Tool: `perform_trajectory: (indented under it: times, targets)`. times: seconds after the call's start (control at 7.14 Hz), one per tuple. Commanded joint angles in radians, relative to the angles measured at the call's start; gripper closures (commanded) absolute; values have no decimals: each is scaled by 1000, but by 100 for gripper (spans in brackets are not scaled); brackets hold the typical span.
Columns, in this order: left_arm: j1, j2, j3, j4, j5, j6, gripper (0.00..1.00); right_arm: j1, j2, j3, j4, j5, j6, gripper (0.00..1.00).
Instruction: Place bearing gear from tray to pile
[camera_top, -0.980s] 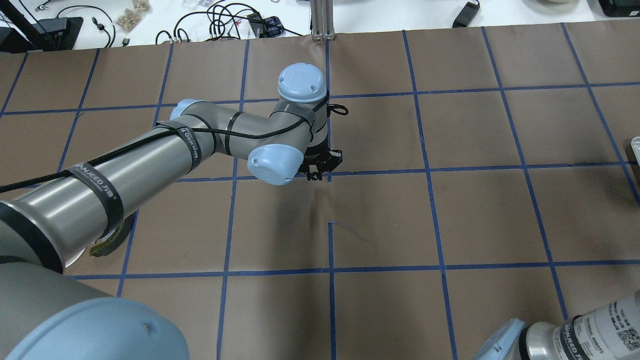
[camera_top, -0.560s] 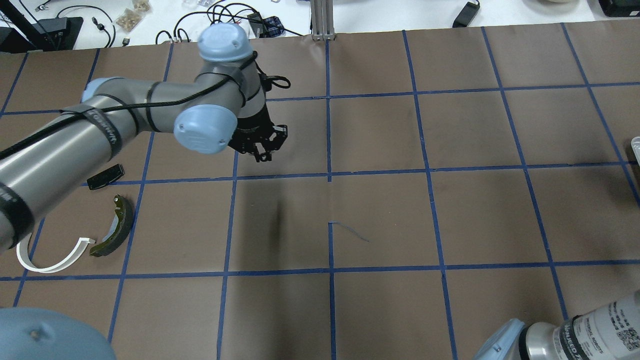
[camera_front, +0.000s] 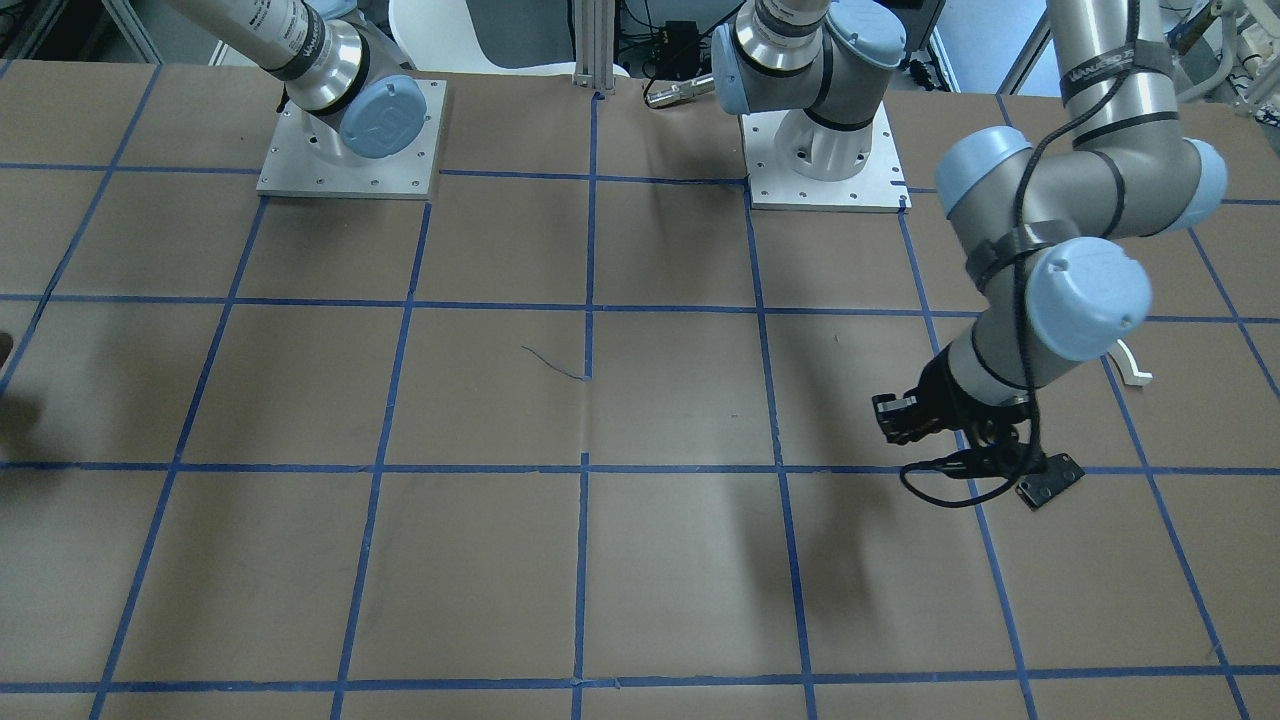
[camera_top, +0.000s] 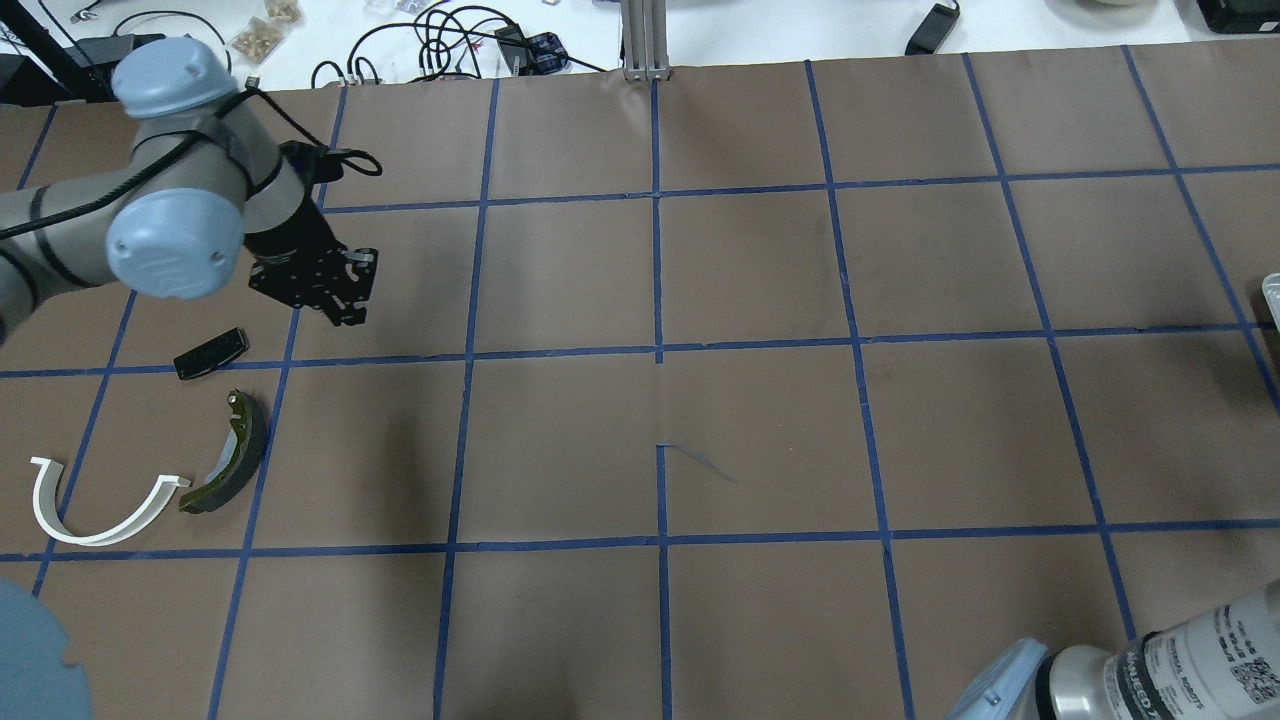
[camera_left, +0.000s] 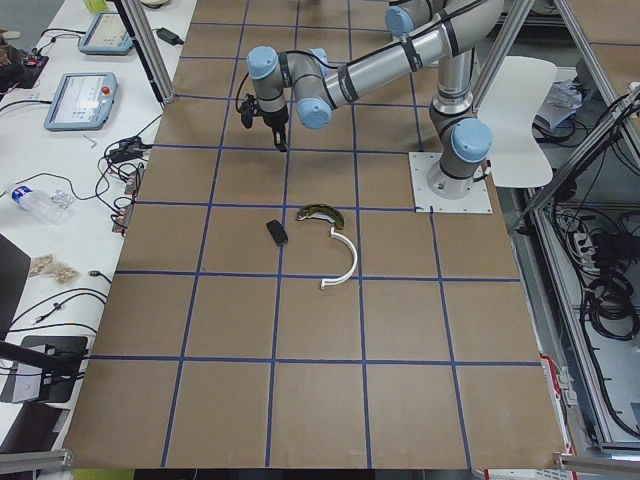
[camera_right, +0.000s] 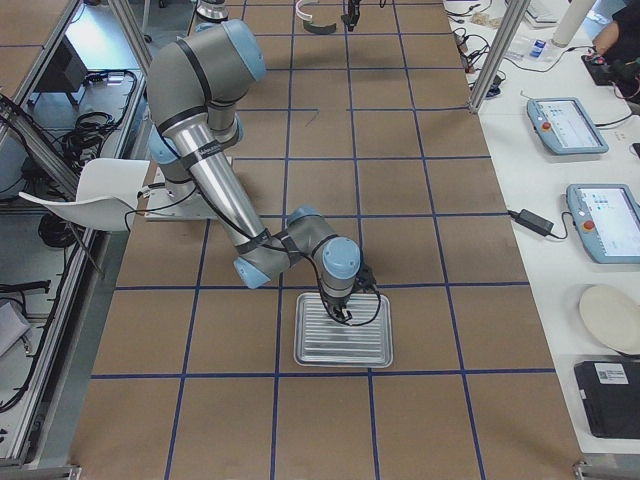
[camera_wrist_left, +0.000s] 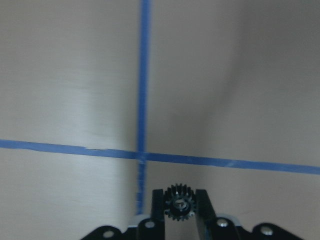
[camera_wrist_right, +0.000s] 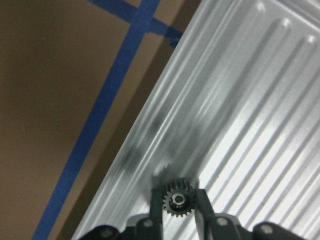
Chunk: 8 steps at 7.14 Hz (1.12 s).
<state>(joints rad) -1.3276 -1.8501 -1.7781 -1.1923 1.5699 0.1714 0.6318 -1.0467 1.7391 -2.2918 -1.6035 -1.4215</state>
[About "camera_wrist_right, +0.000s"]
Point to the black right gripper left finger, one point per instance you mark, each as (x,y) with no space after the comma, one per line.
(156,213)

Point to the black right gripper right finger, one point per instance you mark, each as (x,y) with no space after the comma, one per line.
(205,219)

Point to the small black bearing gear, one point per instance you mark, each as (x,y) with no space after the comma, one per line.
(178,197)

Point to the silver ribbed metal tray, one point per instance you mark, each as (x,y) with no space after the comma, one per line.
(237,111)

